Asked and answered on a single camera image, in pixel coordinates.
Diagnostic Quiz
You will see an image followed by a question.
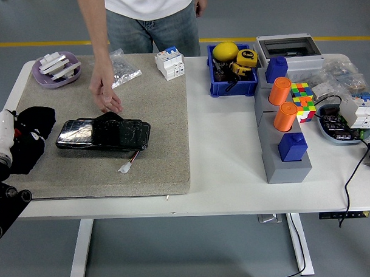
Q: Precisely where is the grey-brown mat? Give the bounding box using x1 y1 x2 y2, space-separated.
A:
0 52 193 203

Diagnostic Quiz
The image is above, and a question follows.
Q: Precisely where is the black power cable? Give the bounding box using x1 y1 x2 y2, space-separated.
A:
336 137 370 228

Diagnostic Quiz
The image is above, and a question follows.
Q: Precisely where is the person's left hand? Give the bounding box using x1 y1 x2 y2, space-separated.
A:
194 0 209 18

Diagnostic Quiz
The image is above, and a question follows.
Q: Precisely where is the thin black wire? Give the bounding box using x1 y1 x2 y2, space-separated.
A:
312 94 344 120

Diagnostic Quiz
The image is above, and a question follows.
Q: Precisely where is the white table leg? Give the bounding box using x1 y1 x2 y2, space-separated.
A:
286 212 315 277
67 219 96 277

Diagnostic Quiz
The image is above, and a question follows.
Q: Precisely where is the silver metal bracket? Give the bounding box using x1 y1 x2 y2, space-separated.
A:
256 213 283 224

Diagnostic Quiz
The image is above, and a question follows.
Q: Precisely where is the yellow round tape measure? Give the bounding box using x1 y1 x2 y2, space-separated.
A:
235 49 259 69

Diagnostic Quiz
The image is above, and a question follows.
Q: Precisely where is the yellow lemon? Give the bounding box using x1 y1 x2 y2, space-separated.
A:
211 41 239 64

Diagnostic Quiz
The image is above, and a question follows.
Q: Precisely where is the black floor cable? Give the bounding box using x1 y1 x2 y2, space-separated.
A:
278 213 307 277

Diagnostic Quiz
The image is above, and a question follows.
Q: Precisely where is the yellow black tape measure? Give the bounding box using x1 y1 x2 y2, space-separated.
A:
230 61 253 78

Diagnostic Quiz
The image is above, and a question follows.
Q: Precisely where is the white connector with wires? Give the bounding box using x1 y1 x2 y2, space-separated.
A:
117 151 142 174

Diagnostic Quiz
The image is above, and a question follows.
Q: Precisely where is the clear bag of small parts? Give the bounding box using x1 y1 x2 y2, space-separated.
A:
317 57 370 95

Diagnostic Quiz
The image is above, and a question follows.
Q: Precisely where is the clear bag of screws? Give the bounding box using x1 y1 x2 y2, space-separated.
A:
108 47 144 90

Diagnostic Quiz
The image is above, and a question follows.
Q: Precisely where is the white plastic clip piece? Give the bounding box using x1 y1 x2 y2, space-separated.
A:
50 61 83 82

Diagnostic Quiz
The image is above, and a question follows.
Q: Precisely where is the blue-grey tray of electronics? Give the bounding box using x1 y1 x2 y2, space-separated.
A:
316 101 370 147

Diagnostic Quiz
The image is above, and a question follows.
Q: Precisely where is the grey peg holder base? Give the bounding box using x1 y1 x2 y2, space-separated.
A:
253 66 314 185

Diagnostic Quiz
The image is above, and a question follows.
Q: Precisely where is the person's right hand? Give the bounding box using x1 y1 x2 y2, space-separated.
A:
87 66 124 115

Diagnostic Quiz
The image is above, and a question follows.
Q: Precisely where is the blue plastic bin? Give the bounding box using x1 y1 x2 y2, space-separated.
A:
206 43 260 98

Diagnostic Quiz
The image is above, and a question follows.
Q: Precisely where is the white blue circuit breaker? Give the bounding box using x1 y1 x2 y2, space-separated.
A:
154 46 185 82
338 91 370 130

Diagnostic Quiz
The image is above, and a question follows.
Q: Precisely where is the person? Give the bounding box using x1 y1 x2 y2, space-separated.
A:
76 0 212 115

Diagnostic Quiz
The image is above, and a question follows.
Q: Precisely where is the blue block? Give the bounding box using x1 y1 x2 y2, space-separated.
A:
264 56 289 84
277 132 309 163

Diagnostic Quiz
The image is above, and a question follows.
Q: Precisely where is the grey electrical enclosure box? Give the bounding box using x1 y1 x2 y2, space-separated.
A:
253 33 327 82

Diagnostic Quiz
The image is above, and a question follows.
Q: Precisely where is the colourful puzzle cube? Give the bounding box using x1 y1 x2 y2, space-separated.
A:
289 82 313 100
292 95 318 125

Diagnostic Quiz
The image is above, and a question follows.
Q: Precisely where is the black table control panel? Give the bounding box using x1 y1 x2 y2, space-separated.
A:
318 210 370 221

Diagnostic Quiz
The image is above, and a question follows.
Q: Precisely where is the dark small tool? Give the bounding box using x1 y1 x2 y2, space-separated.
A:
211 57 232 83

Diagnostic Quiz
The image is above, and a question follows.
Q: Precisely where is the orange cylinder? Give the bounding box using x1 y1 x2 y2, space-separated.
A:
267 77 293 107
272 101 299 133

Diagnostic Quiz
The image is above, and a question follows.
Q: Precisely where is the purple plastic tray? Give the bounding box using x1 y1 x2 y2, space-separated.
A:
30 50 83 90

